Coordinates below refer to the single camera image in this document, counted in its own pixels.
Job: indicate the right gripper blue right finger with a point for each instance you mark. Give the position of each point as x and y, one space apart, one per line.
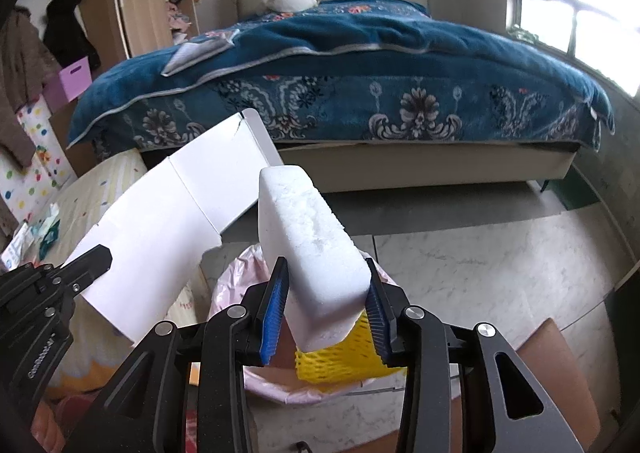
504 406

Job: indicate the black hanging coat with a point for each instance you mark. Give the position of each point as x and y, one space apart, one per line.
65 38

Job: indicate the white blue tissue packet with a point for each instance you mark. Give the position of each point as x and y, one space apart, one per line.
21 250

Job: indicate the teal snack wrapper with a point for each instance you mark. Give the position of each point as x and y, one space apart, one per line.
47 232

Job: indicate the beige tufted headboard bed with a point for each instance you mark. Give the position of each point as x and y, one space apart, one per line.
351 166

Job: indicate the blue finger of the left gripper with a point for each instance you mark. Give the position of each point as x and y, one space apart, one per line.
80 273

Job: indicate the person's left hand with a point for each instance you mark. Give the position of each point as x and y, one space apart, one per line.
46 430

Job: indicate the white polka dot cabinet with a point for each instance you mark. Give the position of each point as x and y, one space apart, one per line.
25 191

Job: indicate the yellow striped dotted tablecloth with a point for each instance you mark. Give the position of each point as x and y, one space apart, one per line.
98 349

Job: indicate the yellow foam fruit net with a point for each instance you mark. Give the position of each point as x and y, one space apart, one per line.
353 360

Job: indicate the purple plastic storage box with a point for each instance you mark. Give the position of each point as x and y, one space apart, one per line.
67 85

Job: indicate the blue floral bed blanket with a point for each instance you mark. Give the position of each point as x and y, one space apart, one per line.
350 71

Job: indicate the pink trash bag bin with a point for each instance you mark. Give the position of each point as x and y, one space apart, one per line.
277 381

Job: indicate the white cardboard sheet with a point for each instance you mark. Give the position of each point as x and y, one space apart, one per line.
159 229

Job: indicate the white foam block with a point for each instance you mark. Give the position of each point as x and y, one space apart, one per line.
329 278

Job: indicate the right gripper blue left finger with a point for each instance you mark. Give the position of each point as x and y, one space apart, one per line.
143 406

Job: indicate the grey folded cloth on bed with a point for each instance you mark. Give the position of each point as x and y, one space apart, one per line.
191 53

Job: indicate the grey-brown fuzzy coat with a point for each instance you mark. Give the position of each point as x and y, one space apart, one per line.
26 68

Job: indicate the white pillow on bed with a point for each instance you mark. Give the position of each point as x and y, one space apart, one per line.
289 6

